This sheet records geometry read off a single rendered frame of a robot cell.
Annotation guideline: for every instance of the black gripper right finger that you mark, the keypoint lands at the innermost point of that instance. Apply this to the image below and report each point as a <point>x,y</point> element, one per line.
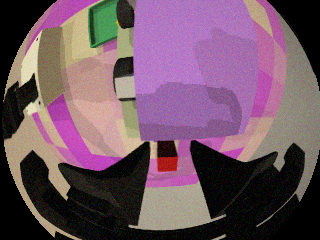
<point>223,178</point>

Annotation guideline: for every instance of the red-headed pin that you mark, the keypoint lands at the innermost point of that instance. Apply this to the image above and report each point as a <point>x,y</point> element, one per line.
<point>166,156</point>

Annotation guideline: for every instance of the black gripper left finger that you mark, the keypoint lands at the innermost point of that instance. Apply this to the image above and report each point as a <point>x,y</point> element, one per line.
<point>123,183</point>

